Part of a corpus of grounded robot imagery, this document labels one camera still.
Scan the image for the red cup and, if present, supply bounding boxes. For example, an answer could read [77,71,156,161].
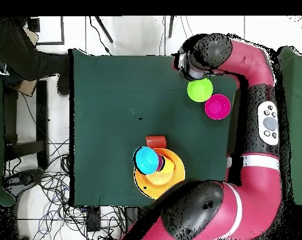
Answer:
[145,135,167,149]

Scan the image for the small light blue bowl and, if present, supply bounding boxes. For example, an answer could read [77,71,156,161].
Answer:
[133,146,161,176]

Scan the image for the purple cup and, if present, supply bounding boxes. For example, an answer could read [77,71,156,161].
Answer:
[156,153,166,173]

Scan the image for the yellow cup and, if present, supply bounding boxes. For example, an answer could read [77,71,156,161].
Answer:
[163,156,176,174]

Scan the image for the large orange bowl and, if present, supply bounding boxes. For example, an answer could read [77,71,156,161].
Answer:
[133,147,186,200]

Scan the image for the small green bowl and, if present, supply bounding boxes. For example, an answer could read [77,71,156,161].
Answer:
[186,77,214,103]

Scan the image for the small pink bowl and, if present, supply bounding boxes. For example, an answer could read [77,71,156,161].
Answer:
[204,94,232,121]

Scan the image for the dark green tablecloth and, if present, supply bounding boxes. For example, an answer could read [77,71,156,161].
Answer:
[68,48,241,209]

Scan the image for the black power adapter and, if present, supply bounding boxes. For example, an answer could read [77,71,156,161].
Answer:
[86,206,102,233]

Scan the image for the black tripod leg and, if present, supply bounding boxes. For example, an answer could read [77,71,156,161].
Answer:
[168,16,175,39]
[94,16,114,44]

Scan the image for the black stool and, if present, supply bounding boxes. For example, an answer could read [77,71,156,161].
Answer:
[4,79,49,171]

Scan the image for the bundle of clothes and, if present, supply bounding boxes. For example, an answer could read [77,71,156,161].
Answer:
[0,63,24,87]

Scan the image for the person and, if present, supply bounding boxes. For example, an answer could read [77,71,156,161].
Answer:
[0,16,71,96]

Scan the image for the dark grey pedestal foot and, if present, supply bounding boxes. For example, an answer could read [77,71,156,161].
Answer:
[5,168,45,188]

